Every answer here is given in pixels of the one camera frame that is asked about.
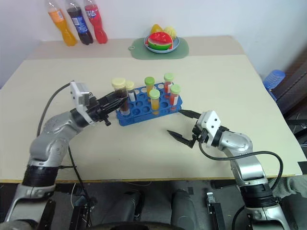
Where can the yellow tube green cap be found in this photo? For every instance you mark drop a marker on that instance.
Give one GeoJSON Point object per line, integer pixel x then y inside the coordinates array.
{"type": "Point", "coordinates": [155, 100]}
{"type": "Point", "coordinates": [149, 82]}

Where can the black metal stand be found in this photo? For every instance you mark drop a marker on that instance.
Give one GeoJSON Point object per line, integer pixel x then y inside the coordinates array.
{"type": "Point", "coordinates": [79, 213]}

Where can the pale yellow toy fruit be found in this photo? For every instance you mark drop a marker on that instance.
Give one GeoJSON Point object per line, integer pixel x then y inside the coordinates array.
{"type": "Point", "coordinates": [171, 31]}

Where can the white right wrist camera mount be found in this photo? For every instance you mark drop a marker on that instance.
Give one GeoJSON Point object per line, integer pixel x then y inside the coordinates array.
{"type": "Point", "coordinates": [211, 122]}

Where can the dark rounded shape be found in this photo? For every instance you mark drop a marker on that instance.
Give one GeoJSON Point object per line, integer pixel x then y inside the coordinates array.
{"type": "Point", "coordinates": [183, 208]}
{"type": "Point", "coordinates": [129, 206]}

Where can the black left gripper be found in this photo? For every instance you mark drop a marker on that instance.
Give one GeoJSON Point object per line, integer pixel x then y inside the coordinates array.
{"type": "Point", "coordinates": [97, 107]}

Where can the green cutting mat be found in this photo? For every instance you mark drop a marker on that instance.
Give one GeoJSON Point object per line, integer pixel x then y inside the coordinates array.
{"type": "Point", "coordinates": [183, 51]}

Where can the red tube green cap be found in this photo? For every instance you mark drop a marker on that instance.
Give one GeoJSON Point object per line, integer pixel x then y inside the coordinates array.
{"type": "Point", "coordinates": [168, 80]}
{"type": "Point", "coordinates": [175, 95]}

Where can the blue test tube rack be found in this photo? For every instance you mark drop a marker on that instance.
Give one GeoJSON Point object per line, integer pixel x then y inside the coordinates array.
{"type": "Point", "coordinates": [139, 112]}

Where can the black metal bracket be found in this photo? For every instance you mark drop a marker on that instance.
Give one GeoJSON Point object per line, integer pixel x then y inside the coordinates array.
{"type": "Point", "coordinates": [214, 210]}

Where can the labelled dark tube cream cap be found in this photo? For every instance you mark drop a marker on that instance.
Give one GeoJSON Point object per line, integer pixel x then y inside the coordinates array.
{"type": "Point", "coordinates": [131, 92]}

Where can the orange soda bottle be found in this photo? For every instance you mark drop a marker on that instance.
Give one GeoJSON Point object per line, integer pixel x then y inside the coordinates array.
{"type": "Point", "coordinates": [64, 28]}

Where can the cola bottle blue label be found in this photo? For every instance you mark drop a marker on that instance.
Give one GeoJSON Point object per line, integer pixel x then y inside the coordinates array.
{"type": "Point", "coordinates": [80, 24]}

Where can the red soda bottle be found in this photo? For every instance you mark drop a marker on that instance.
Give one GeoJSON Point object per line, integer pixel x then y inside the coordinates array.
{"type": "Point", "coordinates": [97, 24]}

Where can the light blue plate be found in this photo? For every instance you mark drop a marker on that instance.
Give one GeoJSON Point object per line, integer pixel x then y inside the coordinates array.
{"type": "Point", "coordinates": [176, 44]}

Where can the stack of blue cups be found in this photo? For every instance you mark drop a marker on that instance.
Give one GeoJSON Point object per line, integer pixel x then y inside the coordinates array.
{"type": "Point", "coordinates": [274, 80]}

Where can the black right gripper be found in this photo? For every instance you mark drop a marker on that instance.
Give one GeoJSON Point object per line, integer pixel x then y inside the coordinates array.
{"type": "Point", "coordinates": [200, 135]}

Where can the wide dark tube cream cap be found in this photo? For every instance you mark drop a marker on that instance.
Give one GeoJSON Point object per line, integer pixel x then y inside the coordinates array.
{"type": "Point", "coordinates": [118, 83]}

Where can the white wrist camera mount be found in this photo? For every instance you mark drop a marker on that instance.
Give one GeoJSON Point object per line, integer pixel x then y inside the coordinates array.
{"type": "Point", "coordinates": [80, 95]}
{"type": "Point", "coordinates": [211, 122]}

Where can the black tape strip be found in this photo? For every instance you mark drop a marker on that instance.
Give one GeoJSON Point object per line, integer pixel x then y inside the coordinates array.
{"type": "Point", "coordinates": [303, 167]}

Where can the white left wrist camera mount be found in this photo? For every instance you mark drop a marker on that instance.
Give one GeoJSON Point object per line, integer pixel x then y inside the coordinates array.
{"type": "Point", "coordinates": [80, 95]}

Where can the toy watermelon slice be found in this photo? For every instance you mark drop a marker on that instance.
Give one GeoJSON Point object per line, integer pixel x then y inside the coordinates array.
{"type": "Point", "coordinates": [159, 39]}

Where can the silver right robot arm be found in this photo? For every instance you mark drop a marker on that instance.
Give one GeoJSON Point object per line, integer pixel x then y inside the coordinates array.
{"type": "Point", "coordinates": [239, 141]}

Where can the grey cloth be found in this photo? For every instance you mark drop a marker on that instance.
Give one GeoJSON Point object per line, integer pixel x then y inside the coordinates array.
{"type": "Point", "coordinates": [296, 185]}

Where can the dark wooden furniture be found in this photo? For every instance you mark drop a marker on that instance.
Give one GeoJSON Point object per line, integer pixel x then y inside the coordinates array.
{"type": "Point", "coordinates": [295, 91]}

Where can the yellow toy pepper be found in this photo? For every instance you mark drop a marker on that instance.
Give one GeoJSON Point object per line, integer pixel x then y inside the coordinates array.
{"type": "Point", "coordinates": [156, 28]}

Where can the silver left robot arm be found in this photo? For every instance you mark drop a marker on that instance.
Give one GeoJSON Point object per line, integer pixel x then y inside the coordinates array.
{"type": "Point", "coordinates": [57, 129]}

